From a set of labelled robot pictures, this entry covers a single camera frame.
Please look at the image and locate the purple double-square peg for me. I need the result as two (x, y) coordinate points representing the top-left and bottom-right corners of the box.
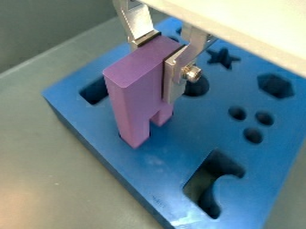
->
(103, 36), (180, 148)

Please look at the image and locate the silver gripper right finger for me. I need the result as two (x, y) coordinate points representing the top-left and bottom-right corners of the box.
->
(163, 24), (216, 104)

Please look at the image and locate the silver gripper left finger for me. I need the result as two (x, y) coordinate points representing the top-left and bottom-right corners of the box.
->
(112, 0), (160, 50)

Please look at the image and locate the blue foam shape-sorter block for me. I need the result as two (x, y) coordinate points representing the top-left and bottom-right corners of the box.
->
(42, 40), (306, 229)

